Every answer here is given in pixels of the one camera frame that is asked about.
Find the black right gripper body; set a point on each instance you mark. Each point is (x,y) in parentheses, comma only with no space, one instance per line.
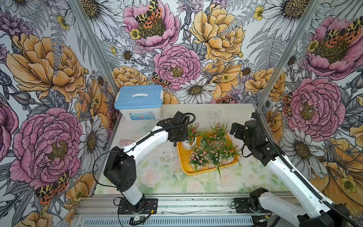
(240,134)

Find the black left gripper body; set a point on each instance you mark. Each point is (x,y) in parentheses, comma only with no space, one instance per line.
(181,135)

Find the red flower white pot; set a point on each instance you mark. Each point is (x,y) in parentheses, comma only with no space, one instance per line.
(194,131)

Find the pink orange flower white pot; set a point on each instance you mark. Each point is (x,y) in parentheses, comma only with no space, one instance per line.
(214,158)

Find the light pink flower white pot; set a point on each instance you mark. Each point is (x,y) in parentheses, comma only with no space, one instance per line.
(198,159)

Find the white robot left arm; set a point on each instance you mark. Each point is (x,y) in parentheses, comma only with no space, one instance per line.
(120,168)

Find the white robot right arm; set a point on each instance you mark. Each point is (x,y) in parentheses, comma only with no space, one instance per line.
(314,210)

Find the blue lid white storage box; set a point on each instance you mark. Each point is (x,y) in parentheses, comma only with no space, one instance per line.
(137,103)

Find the red white carton box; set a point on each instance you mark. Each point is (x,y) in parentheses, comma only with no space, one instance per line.
(124,143)

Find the yellow plastic tray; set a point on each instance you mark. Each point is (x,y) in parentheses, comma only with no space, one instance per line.
(184,157)

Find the right aluminium corner post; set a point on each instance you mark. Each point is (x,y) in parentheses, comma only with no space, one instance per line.
(304,23)

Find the aluminium corner post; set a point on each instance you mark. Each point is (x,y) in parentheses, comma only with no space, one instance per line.
(304,23)
(89,35)

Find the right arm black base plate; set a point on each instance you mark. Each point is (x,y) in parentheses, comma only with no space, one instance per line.
(243,205)

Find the aluminium front rail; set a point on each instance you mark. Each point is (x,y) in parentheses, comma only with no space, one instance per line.
(174,210)

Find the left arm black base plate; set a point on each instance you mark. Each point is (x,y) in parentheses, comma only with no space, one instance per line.
(144,206)

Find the left aluminium corner post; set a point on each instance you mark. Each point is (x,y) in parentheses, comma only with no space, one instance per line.
(89,35)

